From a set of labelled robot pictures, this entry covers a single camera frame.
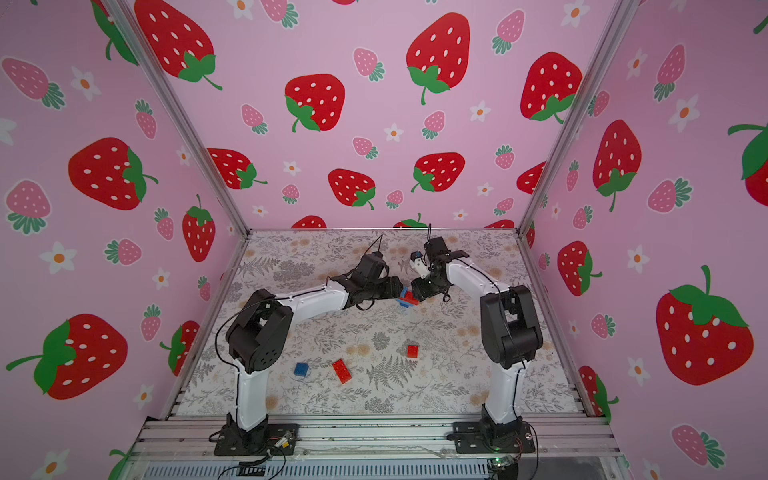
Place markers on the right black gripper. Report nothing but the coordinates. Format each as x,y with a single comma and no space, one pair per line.
424,288

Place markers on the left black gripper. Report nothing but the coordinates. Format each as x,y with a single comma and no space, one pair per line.
392,287

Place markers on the red 2x4 brick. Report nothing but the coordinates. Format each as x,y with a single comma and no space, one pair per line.
341,370
408,298

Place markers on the blue 2x2 brick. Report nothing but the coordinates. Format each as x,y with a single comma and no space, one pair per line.
301,369

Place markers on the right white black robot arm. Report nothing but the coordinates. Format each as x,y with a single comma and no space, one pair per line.
510,331

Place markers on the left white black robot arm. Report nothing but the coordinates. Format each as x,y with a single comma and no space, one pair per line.
257,335

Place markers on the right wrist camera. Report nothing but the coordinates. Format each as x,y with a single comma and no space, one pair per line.
419,264

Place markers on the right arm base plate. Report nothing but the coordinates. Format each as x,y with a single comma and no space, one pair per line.
482,437

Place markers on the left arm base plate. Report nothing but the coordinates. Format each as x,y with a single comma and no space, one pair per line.
234,441

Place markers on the right aluminium corner post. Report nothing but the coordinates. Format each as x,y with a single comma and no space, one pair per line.
612,37

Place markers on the aluminium corner post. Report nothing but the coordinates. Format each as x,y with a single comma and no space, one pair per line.
612,37
126,23

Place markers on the aluminium front rail frame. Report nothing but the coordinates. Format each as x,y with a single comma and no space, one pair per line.
568,446

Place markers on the left aluminium corner post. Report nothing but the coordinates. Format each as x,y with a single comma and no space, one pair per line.
126,23

